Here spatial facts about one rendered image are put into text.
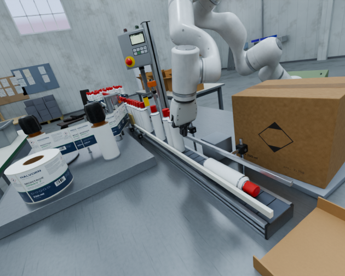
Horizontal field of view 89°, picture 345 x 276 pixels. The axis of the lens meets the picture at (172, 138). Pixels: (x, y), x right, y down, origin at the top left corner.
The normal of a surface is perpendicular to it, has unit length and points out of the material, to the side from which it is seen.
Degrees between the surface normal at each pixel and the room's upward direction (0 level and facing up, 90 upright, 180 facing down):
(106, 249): 0
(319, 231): 0
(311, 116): 90
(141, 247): 0
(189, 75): 109
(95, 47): 90
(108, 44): 90
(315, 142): 90
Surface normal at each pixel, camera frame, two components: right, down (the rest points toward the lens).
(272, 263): -0.21, -0.90
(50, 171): 0.84, 0.04
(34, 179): 0.42, 0.28
